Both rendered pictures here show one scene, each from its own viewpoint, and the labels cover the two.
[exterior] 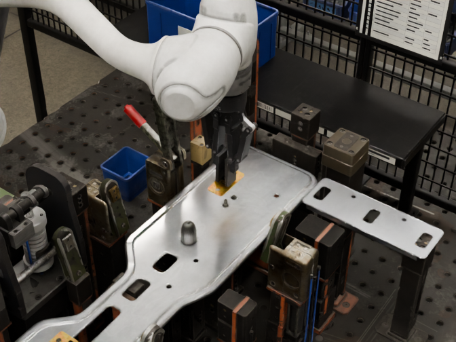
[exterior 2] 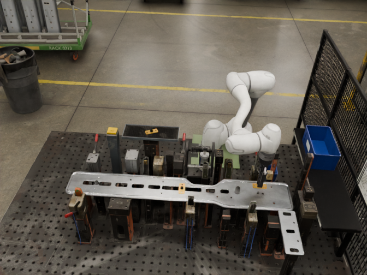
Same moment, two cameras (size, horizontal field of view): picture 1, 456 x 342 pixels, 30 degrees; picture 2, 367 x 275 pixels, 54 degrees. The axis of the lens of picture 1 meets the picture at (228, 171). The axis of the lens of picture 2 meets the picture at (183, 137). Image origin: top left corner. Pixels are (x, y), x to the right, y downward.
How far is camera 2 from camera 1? 1.07 m
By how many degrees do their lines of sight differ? 43
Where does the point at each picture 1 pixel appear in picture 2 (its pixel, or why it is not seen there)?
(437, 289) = not seen: outside the picture
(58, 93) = not seen: hidden behind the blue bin
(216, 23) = (260, 134)
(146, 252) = (224, 185)
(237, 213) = (257, 197)
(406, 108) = (350, 217)
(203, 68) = (238, 141)
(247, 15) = (270, 138)
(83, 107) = (286, 148)
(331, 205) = (284, 218)
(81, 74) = not seen: hidden behind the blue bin
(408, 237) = (290, 245)
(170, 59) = (235, 133)
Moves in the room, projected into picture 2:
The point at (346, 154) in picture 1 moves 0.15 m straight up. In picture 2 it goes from (303, 209) to (310, 191)
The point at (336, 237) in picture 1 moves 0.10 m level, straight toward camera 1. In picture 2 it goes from (274, 227) to (259, 232)
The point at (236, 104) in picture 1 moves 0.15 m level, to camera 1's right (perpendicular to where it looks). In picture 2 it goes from (263, 162) to (282, 180)
